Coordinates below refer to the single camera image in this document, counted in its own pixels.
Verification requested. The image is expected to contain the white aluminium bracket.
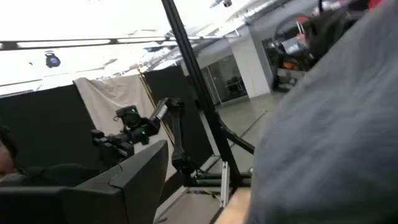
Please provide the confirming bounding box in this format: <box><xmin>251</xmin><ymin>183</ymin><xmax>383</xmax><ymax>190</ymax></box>
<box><xmin>220</xmin><ymin>161</ymin><xmax>231</xmax><ymax>208</ymax></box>

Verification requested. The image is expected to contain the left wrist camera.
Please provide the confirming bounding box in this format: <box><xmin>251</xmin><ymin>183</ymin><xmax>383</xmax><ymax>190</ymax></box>
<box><xmin>115</xmin><ymin>105</ymin><xmax>141</xmax><ymax>129</ymax></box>

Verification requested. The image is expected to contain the person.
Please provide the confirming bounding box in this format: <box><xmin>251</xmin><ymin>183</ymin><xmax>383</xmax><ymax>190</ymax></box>
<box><xmin>0</xmin><ymin>124</ymin><xmax>105</xmax><ymax>188</ymax></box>

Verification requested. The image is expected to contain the black ceiling camera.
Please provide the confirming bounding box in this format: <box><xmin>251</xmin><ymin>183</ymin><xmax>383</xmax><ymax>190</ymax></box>
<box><xmin>44</xmin><ymin>52</ymin><xmax>62</xmax><ymax>69</ymax></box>

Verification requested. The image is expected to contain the black diagonal frame brace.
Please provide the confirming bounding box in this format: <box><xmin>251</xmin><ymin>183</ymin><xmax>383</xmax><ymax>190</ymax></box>
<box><xmin>221</xmin><ymin>123</ymin><xmax>256</xmax><ymax>156</ymax></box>

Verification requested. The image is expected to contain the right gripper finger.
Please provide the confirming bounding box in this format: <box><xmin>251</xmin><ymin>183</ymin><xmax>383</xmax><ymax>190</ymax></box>
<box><xmin>0</xmin><ymin>139</ymin><xmax>169</xmax><ymax>224</ymax></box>

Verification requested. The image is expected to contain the overhead frame light bar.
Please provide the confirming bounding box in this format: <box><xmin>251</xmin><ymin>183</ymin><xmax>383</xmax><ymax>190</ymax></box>
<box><xmin>0</xmin><ymin>34</ymin><xmax>241</xmax><ymax>51</ymax></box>

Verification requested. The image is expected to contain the grey cloth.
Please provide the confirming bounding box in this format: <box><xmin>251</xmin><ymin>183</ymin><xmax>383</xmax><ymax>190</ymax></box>
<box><xmin>245</xmin><ymin>0</ymin><xmax>398</xmax><ymax>224</ymax></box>

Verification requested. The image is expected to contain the white building column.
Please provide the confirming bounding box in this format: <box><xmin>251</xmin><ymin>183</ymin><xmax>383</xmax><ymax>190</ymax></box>
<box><xmin>230</xmin><ymin>29</ymin><xmax>272</xmax><ymax>99</ymax></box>

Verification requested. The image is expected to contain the black curtain panel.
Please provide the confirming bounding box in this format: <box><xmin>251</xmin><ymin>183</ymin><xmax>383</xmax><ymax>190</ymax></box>
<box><xmin>142</xmin><ymin>64</ymin><xmax>216</xmax><ymax>170</ymax></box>
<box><xmin>0</xmin><ymin>83</ymin><xmax>101</xmax><ymax>175</ymax></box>

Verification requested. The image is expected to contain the black frame post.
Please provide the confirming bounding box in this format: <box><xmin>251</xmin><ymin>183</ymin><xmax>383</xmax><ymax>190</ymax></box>
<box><xmin>160</xmin><ymin>0</ymin><xmax>243</xmax><ymax>190</ymax></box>

